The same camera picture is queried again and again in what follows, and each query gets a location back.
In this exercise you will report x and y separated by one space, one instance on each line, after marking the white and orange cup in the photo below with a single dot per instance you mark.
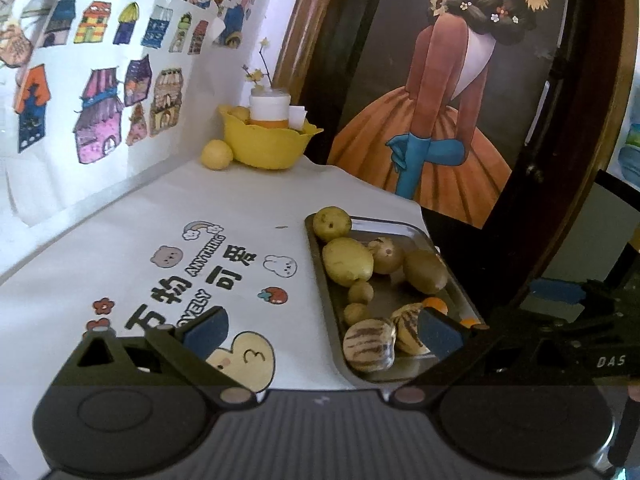
268 107

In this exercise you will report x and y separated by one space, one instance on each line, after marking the golden brown pepino melon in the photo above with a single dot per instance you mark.
387 257

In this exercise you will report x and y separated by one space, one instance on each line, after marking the small orange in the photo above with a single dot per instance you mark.
435 305

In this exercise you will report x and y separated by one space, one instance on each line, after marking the brown kiwi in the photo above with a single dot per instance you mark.
425 271

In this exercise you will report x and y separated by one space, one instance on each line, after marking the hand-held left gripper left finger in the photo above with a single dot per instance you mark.
207 334

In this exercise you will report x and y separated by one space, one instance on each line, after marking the brown wooden door frame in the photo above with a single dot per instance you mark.
305 35

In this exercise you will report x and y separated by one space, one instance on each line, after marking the small yellow lemon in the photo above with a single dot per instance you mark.
331 223

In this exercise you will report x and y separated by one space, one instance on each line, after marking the striped pepino melon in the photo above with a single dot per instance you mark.
406 327
367 345

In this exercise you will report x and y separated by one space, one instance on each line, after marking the yellow flower twig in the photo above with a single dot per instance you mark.
248 75

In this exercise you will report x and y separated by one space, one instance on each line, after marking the white folded tissue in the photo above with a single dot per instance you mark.
296 117

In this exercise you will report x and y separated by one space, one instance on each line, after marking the yellow plastic bowl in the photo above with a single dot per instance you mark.
265 147

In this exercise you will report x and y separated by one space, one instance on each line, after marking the small brown fruit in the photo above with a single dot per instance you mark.
355 313
361 292

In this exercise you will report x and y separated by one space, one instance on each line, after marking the metal tray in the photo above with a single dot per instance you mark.
391 290

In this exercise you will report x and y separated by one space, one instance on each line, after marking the colourful houses drawing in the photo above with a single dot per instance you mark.
65 110

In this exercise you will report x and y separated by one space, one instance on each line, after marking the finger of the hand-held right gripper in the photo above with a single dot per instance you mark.
555 291

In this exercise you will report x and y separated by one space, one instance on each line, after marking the orange dress girl poster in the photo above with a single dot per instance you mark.
450 110

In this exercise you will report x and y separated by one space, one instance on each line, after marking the yellow fruit in bowl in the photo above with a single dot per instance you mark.
241 114

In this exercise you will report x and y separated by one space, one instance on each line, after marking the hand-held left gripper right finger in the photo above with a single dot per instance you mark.
440 336

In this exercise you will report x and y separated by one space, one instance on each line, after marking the large yellow lemon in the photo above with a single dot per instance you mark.
346 261

